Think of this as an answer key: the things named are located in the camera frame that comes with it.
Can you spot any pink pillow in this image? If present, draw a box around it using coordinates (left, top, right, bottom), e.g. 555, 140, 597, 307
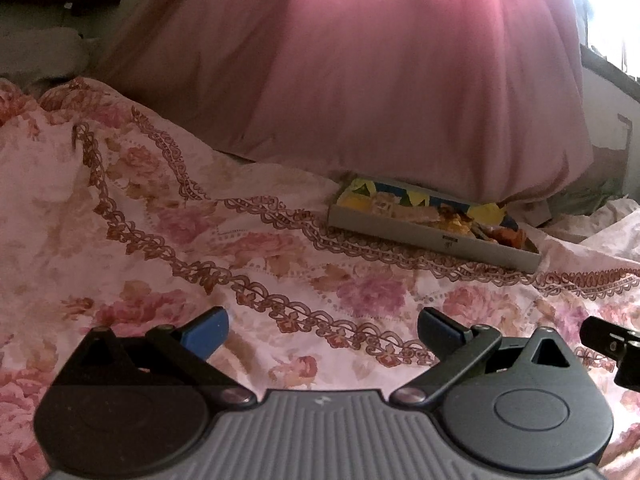
96, 0, 592, 202

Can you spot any grey cardboard tray box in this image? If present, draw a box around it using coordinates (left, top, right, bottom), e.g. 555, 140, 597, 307
328, 176, 541, 273

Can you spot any floral pink bedsheet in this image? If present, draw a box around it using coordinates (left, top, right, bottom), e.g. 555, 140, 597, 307
1, 78, 639, 479

